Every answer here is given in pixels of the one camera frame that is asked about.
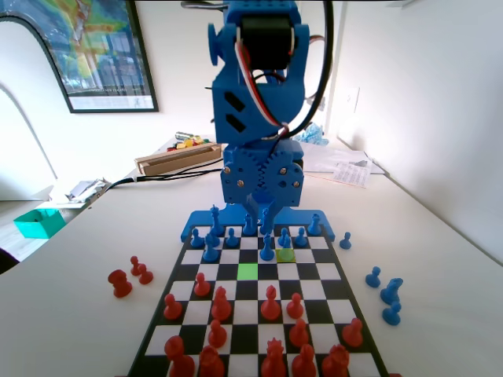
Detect blue fuzzy toy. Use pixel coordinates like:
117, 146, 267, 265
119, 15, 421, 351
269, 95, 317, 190
295, 122, 330, 146

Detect black table cable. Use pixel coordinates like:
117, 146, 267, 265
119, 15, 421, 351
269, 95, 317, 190
135, 167, 223, 184
102, 156, 223, 190

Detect teal plastic bin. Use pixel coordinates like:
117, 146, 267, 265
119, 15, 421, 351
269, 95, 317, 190
12, 207, 67, 240

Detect white door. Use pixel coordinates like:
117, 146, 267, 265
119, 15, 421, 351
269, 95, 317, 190
306, 0, 347, 137

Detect printed paper sheet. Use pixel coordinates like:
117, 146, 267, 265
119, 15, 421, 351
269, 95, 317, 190
331, 159, 373, 189

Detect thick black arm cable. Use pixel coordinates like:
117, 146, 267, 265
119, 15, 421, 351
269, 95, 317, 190
180, 0, 336, 138

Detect white curved frame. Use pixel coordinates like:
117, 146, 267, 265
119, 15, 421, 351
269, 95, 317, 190
0, 15, 71, 181

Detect red knight chess piece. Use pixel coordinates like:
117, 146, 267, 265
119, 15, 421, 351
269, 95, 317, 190
198, 345, 226, 377
107, 269, 134, 299
321, 344, 351, 377

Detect crumpled grey paper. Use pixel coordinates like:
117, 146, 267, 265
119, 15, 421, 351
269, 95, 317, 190
64, 177, 114, 205

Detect black and white chessboard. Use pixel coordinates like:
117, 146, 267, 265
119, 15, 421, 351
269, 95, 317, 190
125, 223, 391, 377

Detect red chess queen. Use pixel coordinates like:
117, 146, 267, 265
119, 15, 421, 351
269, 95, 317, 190
260, 338, 287, 377

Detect group of blue chess pieces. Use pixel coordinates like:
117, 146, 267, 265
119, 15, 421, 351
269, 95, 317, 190
179, 202, 336, 243

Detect red white black wires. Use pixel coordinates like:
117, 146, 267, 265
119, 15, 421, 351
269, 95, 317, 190
234, 29, 328, 141

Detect black framed map poster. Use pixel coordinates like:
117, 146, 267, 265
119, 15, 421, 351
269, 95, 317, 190
0, 0, 160, 115

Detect wooden box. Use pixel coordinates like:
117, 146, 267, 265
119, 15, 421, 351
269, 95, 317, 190
133, 141, 224, 177

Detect blue chess king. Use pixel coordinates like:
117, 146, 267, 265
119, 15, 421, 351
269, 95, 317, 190
209, 203, 222, 238

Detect white light switch plate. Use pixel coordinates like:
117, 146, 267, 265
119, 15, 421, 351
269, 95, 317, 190
340, 86, 362, 114

